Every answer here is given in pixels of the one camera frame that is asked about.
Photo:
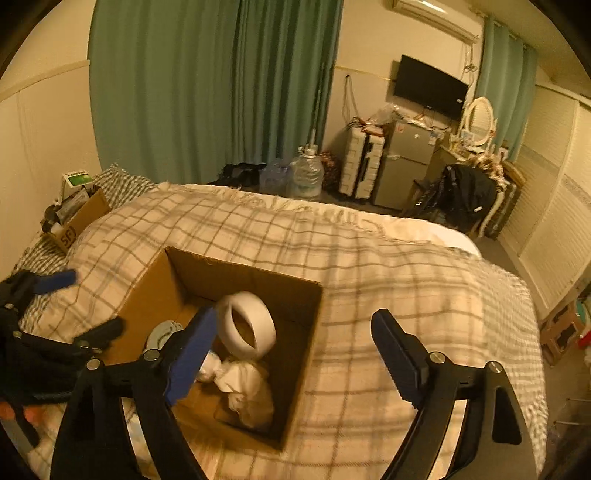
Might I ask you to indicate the dark striped suitcase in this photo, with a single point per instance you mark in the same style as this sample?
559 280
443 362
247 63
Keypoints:
503 207

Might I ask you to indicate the black backpack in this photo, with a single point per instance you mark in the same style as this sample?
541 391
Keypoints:
468 191

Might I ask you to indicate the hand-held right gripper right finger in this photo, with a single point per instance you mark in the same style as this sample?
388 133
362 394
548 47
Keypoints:
401 362

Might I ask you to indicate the green and white carton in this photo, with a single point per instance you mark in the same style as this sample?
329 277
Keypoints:
76 180

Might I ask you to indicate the white tape roll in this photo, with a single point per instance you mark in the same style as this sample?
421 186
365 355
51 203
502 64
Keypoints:
227 318

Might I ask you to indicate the large clear water jug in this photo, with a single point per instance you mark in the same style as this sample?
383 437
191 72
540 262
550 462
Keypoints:
305 175

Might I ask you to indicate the wooden dressing table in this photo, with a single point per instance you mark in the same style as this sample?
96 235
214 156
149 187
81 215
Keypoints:
450 157

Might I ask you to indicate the grey round lid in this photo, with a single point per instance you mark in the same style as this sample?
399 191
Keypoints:
161 334

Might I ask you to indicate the dark patterned bag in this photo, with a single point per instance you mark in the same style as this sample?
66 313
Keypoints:
330 170

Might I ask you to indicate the narrow green curtain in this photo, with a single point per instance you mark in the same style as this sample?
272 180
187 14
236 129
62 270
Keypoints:
503 83

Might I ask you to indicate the small patterned stool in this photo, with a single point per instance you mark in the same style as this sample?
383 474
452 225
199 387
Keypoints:
561 332

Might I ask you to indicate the pack of plastic bottles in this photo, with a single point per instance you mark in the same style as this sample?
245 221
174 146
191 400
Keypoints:
274 177

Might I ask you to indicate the white mop pole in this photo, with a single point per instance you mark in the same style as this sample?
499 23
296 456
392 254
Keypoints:
317 106

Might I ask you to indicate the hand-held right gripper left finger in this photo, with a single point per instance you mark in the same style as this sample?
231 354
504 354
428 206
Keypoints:
194 355

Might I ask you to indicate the white oval vanity mirror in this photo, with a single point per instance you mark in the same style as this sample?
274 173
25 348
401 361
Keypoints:
480 117

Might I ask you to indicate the wide green curtain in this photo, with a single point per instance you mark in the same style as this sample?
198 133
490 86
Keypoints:
184 92

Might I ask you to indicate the white louvred wardrobe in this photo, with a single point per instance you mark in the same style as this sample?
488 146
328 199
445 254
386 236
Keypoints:
549 194

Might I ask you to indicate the small printed cardboard box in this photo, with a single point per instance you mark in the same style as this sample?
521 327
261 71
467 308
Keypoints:
86 217

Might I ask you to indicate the large cardboard box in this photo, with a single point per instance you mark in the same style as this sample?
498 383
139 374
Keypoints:
178 286

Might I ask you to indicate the white air conditioner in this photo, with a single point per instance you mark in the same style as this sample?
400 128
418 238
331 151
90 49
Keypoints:
438 18

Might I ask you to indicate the small silver fridge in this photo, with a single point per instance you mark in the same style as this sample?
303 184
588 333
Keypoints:
401 161

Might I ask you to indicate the green checked bed sheet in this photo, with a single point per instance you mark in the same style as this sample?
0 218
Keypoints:
124 184

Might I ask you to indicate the white framed patterned chair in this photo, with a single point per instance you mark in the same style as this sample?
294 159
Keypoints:
489 164

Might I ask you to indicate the black wall television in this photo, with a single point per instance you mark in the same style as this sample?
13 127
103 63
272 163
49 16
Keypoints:
429 85

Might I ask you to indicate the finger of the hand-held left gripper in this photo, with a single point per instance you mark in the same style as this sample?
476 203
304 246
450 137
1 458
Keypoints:
57 280
104 332

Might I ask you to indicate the white mattress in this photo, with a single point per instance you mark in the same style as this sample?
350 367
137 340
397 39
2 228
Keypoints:
443 237

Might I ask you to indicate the clear plastic bag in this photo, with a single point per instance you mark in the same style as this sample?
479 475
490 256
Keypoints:
387 114

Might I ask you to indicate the white ribbed suitcase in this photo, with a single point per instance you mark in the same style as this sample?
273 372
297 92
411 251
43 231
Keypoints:
360 161

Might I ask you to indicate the black bag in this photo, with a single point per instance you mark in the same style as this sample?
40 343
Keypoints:
240 173

